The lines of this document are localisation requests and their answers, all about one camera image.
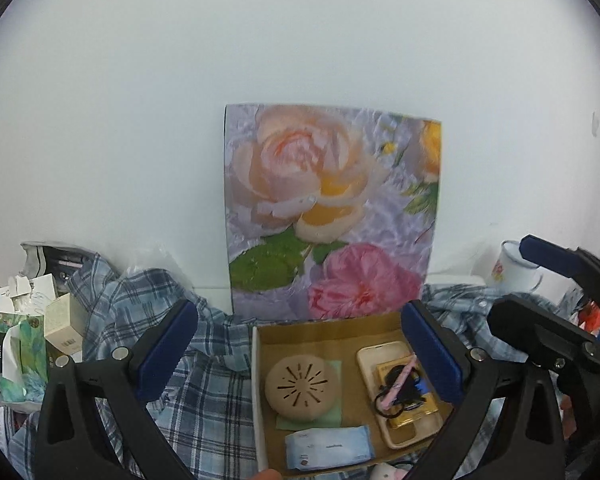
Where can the cream phone case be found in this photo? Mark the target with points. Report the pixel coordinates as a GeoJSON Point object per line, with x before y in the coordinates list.
{"type": "Point", "coordinates": [369, 360]}

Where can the floral canvas painting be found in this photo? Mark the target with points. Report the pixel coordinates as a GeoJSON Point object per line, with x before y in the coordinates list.
{"type": "Point", "coordinates": [330, 200]}

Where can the black and white bag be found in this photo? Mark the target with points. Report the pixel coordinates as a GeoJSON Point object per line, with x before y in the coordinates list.
{"type": "Point", "coordinates": [55, 260]}

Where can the small blue packet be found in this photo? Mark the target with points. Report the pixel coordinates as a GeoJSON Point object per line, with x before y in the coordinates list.
{"type": "Point", "coordinates": [419, 388]}

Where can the person's right hand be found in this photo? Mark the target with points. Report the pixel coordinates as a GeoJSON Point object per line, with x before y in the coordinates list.
{"type": "Point", "coordinates": [569, 415]}

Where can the pile of white boxes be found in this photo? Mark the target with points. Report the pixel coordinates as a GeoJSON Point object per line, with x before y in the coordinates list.
{"type": "Point", "coordinates": [27, 292]}

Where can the green paper note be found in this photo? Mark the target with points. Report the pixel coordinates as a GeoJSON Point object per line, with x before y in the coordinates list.
{"type": "Point", "coordinates": [336, 410]}

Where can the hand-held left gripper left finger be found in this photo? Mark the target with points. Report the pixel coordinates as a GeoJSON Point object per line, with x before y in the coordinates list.
{"type": "Point", "coordinates": [165, 352]}

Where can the cardboard box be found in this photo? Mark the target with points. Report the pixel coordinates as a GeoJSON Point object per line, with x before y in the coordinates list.
{"type": "Point", "coordinates": [352, 340]}

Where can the green patterned tissue pack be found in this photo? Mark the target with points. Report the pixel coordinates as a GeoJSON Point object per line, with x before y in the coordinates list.
{"type": "Point", "coordinates": [22, 360]}

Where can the clear plastic bag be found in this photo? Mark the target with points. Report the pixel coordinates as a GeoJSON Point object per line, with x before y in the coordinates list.
{"type": "Point", "coordinates": [152, 262]}

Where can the blue plaid cloth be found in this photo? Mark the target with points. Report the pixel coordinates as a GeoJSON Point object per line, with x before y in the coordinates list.
{"type": "Point", "coordinates": [210, 390]}

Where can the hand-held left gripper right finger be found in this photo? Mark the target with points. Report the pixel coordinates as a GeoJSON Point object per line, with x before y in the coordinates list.
{"type": "Point", "coordinates": [429, 357]}

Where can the white enamel mug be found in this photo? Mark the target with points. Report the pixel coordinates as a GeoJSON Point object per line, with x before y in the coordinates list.
{"type": "Point", "coordinates": [509, 270]}

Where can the beige carton box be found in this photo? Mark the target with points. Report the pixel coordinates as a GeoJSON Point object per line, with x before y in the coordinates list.
{"type": "Point", "coordinates": [65, 322]}

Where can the yellow box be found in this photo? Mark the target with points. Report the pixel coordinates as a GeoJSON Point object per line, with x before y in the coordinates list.
{"type": "Point", "coordinates": [414, 412]}

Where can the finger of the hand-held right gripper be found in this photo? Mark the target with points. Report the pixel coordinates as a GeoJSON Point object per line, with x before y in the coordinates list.
{"type": "Point", "coordinates": [537, 250]}
{"type": "Point", "coordinates": [529, 325]}

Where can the light blue tissue packet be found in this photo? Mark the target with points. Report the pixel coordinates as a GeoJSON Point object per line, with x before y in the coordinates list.
{"type": "Point", "coordinates": [327, 447]}

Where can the brown round perforated pad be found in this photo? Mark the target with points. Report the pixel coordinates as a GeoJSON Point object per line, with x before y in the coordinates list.
{"type": "Point", "coordinates": [300, 387]}

